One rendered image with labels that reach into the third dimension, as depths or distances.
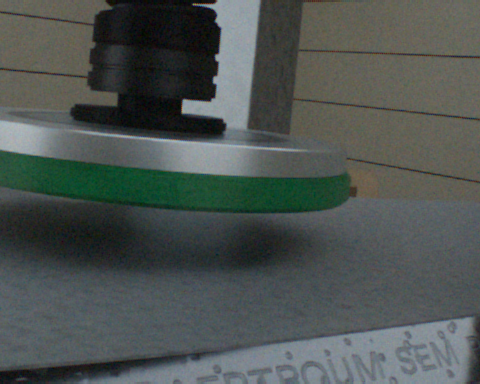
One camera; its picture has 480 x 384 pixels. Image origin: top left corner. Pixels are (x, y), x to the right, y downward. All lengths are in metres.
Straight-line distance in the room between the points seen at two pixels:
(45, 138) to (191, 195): 0.06
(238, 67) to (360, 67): 5.90
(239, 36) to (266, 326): 1.00
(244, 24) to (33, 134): 0.94
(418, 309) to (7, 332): 0.17
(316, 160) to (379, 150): 6.55
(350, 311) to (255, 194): 0.06
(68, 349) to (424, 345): 0.14
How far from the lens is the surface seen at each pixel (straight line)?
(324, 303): 0.30
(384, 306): 0.31
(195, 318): 0.26
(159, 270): 0.32
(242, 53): 1.23
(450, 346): 0.30
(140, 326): 0.25
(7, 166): 0.32
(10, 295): 0.27
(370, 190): 1.31
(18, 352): 0.22
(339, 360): 0.26
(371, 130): 6.96
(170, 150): 0.30
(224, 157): 0.30
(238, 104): 1.23
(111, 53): 0.38
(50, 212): 0.44
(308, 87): 7.54
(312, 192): 0.33
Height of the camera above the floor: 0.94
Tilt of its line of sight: 6 degrees down
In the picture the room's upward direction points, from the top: 6 degrees clockwise
